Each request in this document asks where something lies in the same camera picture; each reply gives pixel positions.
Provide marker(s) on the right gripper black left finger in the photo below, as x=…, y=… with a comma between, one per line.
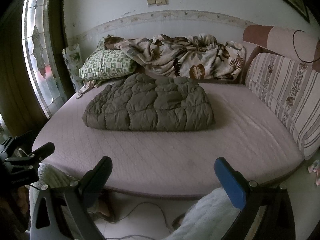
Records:
x=83, y=195

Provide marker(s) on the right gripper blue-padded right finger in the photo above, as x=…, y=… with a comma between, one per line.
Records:
x=241, y=196

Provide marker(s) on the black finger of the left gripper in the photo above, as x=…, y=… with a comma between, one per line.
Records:
x=36, y=157

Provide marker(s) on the olive green puffer jacket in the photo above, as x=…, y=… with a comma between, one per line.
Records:
x=142, y=103

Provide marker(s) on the white fluffy right leg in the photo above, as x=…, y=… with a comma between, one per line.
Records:
x=209, y=218

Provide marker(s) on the pink bed mattress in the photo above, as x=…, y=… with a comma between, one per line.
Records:
x=176, y=164

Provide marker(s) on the pink item on floor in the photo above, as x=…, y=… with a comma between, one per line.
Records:
x=315, y=168

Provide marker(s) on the stained glass window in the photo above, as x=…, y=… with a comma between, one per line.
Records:
x=39, y=57

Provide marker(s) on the small beige cloth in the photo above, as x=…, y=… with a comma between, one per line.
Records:
x=88, y=85

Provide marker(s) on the floral fabric by window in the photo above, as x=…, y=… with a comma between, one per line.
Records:
x=73, y=61

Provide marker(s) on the green checkered pillow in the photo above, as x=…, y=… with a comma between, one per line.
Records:
x=104, y=64

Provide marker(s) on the striped floral cushion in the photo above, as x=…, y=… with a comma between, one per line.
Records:
x=291, y=91

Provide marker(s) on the leaf print blanket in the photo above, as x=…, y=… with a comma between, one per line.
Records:
x=197, y=57

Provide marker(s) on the brown beige headboard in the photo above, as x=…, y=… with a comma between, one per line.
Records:
x=294, y=44

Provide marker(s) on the wall switch plate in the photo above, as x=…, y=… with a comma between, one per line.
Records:
x=157, y=2

